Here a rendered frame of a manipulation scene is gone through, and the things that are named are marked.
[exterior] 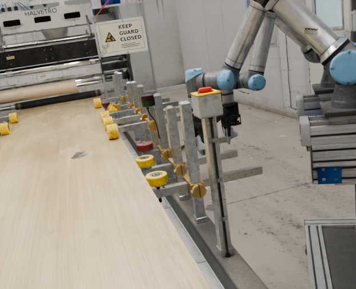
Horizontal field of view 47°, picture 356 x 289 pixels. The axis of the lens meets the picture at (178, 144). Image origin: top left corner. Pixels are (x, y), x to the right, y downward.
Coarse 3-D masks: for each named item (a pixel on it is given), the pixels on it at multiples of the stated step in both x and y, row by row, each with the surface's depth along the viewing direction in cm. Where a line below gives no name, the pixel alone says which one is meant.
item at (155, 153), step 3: (219, 138) 208; (222, 138) 208; (225, 138) 208; (219, 141) 208; (222, 141) 208; (225, 141) 209; (183, 144) 204; (150, 150) 201; (153, 150) 202; (156, 150) 201; (159, 150) 201; (183, 150) 204; (141, 153) 202; (144, 153) 199; (147, 153) 200; (150, 153) 200; (153, 153) 201; (156, 153) 201; (159, 153) 201; (153, 156) 201; (156, 156) 201
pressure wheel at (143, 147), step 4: (136, 144) 199; (140, 144) 198; (144, 144) 196; (148, 144) 197; (152, 144) 199; (140, 148) 197; (144, 148) 196; (148, 148) 197; (152, 148) 199; (144, 152) 200
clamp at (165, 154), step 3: (159, 147) 202; (162, 150) 196; (165, 150) 195; (168, 150) 195; (171, 150) 197; (162, 153) 196; (165, 153) 195; (168, 153) 195; (171, 153) 195; (162, 156) 195; (165, 156) 195; (168, 156) 195; (171, 156) 196; (162, 159) 197; (165, 159) 195
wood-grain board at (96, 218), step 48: (0, 144) 249; (48, 144) 230; (96, 144) 213; (0, 192) 159; (48, 192) 151; (96, 192) 144; (144, 192) 137; (0, 240) 117; (48, 240) 112; (96, 240) 108; (144, 240) 104; (0, 288) 92; (48, 288) 89; (96, 288) 87; (144, 288) 84; (192, 288) 82
